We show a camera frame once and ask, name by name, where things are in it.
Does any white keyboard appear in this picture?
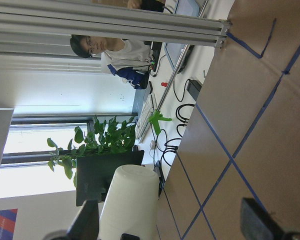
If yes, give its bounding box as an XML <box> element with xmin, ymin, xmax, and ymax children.
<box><xmin>135</xmin><ymin>93</ymin><xmax>157</xmax><ymax>143</ymax></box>

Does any green potted plant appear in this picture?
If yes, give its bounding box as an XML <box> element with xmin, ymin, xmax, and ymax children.
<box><xmin>47</xmin><ymin>116</ymin><xmax>136</xmax><ymax>186</ymax></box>

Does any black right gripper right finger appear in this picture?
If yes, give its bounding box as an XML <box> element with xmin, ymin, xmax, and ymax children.
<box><xmin>240</xmin><ymin>197</ymin><xmax>284</xmax><ymax>240</ymax></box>

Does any green-handled reacher grabber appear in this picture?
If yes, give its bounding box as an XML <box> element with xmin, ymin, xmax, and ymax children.
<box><xmin>148</xmin><ymin>44</ymin><xmax>190</xmax><ymax>135</ymax></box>

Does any black monitor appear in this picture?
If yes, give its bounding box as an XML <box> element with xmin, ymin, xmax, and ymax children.
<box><xmin>76</xmin><ymin>150</ymin><xmax>145</xmax><ymax>207</ymax></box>

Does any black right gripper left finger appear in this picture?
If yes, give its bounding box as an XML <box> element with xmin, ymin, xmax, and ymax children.
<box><xmin>66</xmin><ymin>200</ymin><xmax>100</xmax><ymax>240</ymax></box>

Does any black power adapter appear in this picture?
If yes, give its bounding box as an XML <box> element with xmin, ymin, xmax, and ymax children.
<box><xmin>186</xmin><ymin>79</ymin><xmax>202</xmax><ymax>101</ymax></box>

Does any person with glasses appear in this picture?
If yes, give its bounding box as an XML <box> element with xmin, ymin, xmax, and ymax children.
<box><xmin>70</xmin><ymin>34</ymin><xmax>154</xmax><ymax>90</ymax></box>

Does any white ikea cup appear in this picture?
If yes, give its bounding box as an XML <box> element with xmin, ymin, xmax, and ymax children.
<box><xmin>98</xmin><ymin>164</ymin><xmax>159</xmax><ymax>240</ymax></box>

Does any blue teach pendant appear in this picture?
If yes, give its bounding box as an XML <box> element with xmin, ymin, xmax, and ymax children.
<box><xmin>164</xmin><ymin>42</ymin><xmax>194</xmax><ymax>74</ymax></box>

